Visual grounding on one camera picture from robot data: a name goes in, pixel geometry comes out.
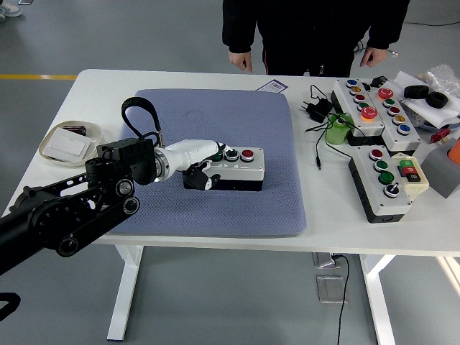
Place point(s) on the grey-blue textured mat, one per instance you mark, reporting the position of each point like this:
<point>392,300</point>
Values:
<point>233,212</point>

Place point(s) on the white table leg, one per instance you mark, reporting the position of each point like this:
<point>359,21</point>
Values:
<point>124,294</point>
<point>377,298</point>

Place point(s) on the grey four-control button box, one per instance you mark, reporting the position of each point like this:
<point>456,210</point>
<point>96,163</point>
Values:
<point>248,172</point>

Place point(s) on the person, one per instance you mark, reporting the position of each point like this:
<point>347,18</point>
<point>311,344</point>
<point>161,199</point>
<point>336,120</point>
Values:
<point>316,32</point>

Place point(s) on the black power adapter plug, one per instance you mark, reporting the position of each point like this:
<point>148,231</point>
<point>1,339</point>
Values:
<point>320,109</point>

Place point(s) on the small dark cylinder part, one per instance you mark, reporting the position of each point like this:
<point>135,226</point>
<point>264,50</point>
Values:
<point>77,129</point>

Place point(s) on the purple label card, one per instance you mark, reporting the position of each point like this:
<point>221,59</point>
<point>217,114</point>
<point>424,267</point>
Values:
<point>273,86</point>

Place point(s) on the five-button box with yellow-ringed stop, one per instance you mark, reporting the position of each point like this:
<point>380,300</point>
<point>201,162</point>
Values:
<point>375,125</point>

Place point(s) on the small black connector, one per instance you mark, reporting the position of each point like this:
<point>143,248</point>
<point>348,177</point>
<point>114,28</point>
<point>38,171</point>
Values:
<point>379,82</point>

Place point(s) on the four-control box with selector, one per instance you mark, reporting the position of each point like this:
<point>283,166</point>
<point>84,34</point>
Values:
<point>391,206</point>

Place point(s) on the five-button box with red mushroom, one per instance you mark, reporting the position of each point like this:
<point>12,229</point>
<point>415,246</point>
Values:
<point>406,142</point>

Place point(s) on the clear plastic bag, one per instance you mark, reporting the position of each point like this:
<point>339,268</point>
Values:
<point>447,77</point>

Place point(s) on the orange cone piece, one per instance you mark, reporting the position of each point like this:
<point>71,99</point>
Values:
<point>455,152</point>

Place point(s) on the metal floor socket box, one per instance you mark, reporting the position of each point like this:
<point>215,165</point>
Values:
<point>330,289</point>

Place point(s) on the white paper sheet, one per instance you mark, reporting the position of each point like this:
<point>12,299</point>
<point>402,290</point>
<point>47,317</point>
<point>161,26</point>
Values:
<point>438,116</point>

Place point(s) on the person's right hand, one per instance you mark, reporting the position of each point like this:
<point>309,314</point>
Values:
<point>240,59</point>

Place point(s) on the green tape roll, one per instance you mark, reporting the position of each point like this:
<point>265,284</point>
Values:
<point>336,134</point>

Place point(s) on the beige start-stop switch box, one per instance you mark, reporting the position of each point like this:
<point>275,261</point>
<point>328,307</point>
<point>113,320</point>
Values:
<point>418,187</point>

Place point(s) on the white sneakers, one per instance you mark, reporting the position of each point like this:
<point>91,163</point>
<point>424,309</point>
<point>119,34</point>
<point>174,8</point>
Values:
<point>9,7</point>

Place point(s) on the red knob part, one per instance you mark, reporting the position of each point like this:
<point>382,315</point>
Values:
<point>440,136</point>

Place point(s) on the white shallow dish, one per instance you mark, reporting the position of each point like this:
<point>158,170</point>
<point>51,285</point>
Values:
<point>94,136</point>

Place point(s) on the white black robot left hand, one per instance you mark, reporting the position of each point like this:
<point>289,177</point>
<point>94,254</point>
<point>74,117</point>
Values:
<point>194,152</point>

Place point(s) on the grey block stand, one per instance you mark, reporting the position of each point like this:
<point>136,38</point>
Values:
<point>440,172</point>

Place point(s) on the white wall switch plate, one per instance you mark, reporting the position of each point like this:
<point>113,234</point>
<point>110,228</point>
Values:
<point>68,143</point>

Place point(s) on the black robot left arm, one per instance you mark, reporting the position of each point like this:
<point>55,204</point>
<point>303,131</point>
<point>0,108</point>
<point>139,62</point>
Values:
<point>54,212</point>

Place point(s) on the person's left hand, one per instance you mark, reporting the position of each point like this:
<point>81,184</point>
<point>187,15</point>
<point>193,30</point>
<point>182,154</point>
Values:
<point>375,55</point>

